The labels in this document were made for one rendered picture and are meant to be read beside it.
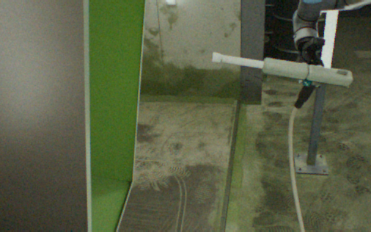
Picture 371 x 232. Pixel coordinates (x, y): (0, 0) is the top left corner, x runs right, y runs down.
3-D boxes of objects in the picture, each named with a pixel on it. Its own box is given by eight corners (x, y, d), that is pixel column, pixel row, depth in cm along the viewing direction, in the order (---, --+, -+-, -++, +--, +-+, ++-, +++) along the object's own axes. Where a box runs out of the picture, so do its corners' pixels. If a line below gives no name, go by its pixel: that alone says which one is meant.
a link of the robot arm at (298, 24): (295, 4, 140) (289, 23, 148) (297, 25, 133) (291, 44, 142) (318, 6, 139) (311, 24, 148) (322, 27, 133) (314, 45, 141)
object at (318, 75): (327, 106, 137) (355, 67, 119) (328, 115, 135) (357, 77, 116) (205, 86, 137) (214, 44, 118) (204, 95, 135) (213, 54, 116)
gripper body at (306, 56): (313, 78, 133) (311, 55, 139) (322, 63, 125) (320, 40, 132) (294, 75, 132) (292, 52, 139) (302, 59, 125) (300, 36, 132)
